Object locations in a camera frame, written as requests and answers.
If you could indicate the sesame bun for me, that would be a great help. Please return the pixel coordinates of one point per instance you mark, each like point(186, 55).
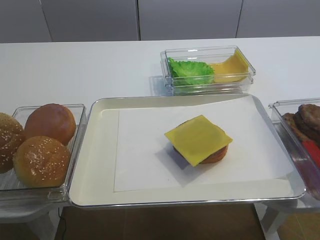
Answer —
point(41, 162)
point(11, 137)

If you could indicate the green lettuce leaf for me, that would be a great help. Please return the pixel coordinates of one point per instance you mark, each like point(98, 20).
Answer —
point(189, 73)

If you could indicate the clear lettuce cheese container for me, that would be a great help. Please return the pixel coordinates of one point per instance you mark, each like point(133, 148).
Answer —
point(208, 55)

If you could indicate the white serving tray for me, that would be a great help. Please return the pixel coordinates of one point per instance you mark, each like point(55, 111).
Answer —
point(94, 177)

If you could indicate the patty in burger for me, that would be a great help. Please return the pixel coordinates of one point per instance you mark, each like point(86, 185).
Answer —
point(174, 146)

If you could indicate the white paper sheet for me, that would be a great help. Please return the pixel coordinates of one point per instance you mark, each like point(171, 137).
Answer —
point(146, 159)

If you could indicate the yellow cheese slice on burger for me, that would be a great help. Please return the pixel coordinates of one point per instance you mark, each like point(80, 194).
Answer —
point(197, 139)

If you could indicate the bottom bun of burger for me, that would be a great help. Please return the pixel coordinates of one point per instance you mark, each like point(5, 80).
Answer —
point(216, 157)

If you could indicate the yellow cheese slice in container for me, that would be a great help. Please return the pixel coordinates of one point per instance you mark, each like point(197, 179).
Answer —
point(234, 69)

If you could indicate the plain smooth bun half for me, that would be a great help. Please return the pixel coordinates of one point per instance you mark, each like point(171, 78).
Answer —
point(51, 120)

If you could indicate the brown meat patty back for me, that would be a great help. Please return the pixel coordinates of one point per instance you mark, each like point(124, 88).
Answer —
point(289, 119)

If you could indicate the brown meat patty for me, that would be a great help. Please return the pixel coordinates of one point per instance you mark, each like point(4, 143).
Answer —
point(289, 119)
point(307, 120)

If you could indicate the clear patty tomato container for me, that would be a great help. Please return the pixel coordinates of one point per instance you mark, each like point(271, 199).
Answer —
point(301, 159)

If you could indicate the brown meat patty front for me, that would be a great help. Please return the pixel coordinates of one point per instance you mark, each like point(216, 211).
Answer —
point(307, 120)

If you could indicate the red tomato slice front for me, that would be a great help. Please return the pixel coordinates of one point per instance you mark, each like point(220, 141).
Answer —
point(313, 150)

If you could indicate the clear bun container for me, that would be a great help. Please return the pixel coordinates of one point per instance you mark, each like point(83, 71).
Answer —
point(14, 193)

